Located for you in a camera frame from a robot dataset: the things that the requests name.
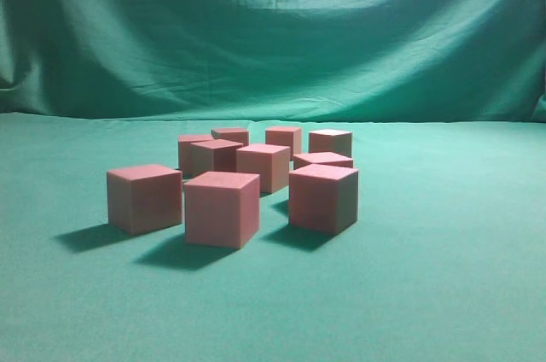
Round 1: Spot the pink cube placed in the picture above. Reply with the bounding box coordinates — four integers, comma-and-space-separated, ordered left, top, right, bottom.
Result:
178, 134, 213, 178
308, 129, 353, 157
190, 139, 243, 177
211, 127, 250, 146
265, 126, 303, 160

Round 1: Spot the green cloth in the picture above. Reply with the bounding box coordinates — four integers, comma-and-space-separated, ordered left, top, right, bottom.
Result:
1, 0, 545, 361

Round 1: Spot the pink cube column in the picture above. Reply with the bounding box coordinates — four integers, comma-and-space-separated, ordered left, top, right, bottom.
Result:
293, 151, 354, 169
184, 172, 260, 249
107, 164, 183, 235
288, 164, 359, 235
235, 143, 290, 194

